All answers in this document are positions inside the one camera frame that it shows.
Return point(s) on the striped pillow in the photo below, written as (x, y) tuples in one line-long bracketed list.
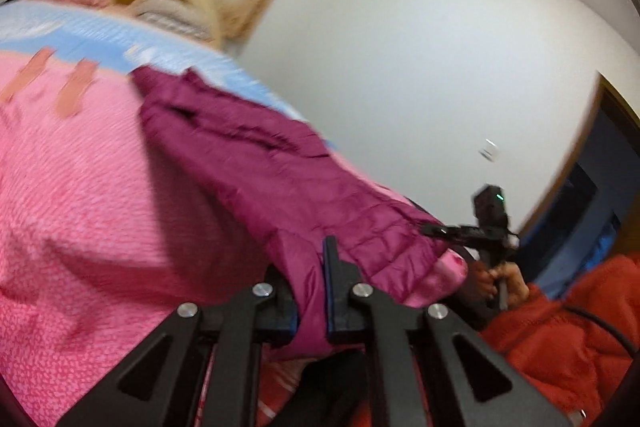
[(175, 16)]

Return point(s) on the magenta puffer jacket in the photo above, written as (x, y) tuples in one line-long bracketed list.
[(276, 176)]

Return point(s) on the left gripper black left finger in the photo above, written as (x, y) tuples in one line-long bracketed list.
[(199, 367)]

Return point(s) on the blue and pink bedspread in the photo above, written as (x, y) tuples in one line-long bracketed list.
[(101, 236)]

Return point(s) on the person's right hand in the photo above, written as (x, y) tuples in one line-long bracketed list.
[(503, 283)]

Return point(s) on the dark doorway with frame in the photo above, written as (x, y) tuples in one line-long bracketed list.
[(591, 211)]

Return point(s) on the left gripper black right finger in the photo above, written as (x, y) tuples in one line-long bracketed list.
[(426, 367)]

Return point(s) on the white wall switch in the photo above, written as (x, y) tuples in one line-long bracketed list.
[(490, 150)]

